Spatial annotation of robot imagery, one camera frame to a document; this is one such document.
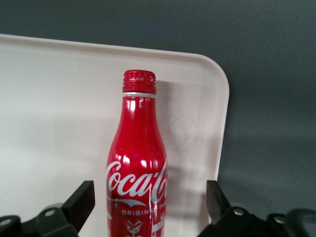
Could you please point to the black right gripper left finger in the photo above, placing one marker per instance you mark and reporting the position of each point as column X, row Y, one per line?
column 71, row 212

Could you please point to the beige plastic tray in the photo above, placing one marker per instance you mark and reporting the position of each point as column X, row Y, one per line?
column 56, row 111

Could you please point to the red coke bottle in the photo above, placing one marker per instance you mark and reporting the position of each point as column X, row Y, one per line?
column 138, row 138

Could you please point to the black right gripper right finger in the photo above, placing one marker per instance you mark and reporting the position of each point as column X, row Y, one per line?
column 222, row 214

